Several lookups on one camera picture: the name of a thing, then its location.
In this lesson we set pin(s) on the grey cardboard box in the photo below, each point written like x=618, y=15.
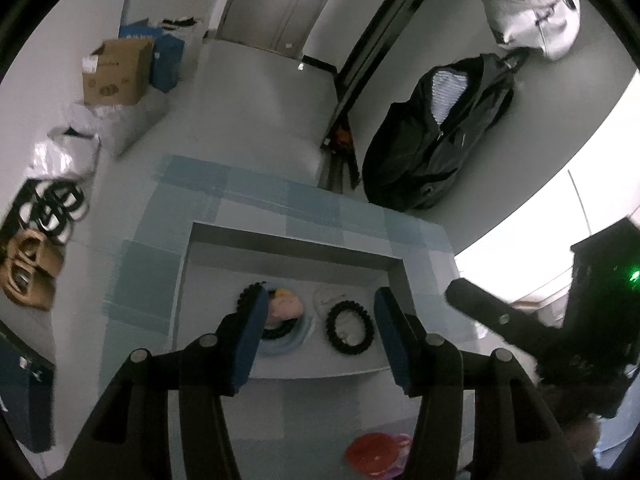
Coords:
x=295, y=304

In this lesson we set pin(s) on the white plastic bag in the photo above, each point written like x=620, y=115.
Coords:
x=118, y=127

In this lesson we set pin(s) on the tan slipper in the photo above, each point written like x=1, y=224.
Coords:
x=26, y=286
x=34, y=248

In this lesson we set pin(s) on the blue shoe box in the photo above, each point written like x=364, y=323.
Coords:
x=27, y=381

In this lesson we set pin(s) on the brown cardboard box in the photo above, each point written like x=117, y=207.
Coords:
x=117, y=72

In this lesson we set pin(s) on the silver plastic bag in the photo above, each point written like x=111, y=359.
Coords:
x=64, y=155

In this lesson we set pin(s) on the black hanging jacket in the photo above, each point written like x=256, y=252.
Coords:
x=423, y=143

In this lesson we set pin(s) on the black white slipper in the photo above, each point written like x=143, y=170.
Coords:
x=49, y=218
x=69, y=195

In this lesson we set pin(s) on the black tripod stand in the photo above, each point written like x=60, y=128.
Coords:
x=340, y=164

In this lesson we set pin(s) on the right hand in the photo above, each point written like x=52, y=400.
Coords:
x=583, y=437

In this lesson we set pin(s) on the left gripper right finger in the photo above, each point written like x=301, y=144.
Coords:
x=428, y=367

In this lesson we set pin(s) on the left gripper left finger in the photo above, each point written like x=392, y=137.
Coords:
x=126, y=436

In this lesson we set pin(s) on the door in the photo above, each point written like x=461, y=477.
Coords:
x=280, y=27

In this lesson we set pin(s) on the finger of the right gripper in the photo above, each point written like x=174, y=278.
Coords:
x=516, y=327

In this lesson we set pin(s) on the red hair accessory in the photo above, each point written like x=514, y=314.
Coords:
x=379, y=455

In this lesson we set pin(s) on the white hanging bag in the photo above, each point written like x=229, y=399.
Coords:
x=549, y=27

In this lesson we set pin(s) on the teal checkered tablecloth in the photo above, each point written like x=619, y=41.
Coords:
x=279, y=428

